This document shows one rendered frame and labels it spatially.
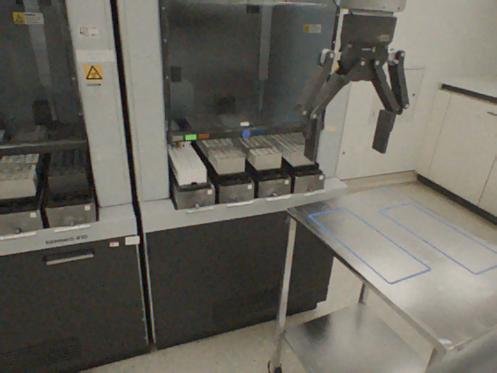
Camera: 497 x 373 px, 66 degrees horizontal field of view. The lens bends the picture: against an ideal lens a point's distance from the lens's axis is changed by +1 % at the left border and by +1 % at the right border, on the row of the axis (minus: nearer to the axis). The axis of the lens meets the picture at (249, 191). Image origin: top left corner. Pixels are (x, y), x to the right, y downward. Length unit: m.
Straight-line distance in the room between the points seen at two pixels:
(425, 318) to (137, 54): 1.05
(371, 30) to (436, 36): 2.80
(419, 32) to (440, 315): 2.56
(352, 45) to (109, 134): 0.90
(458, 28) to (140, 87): 2.73
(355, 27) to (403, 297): 0.62
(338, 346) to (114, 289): 0.85
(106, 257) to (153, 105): 0.55
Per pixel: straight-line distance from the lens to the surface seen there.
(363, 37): 0.58
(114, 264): 1.44
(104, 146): 1.32
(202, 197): 1.35
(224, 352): 1.84
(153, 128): 1.32
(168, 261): 1.47
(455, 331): 0.94
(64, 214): 1.33
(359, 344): 1.58
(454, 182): 3.44
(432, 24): 3.33
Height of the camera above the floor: 1.42
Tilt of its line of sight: 27 degrees down
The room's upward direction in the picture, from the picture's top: 3 degrees clockwise
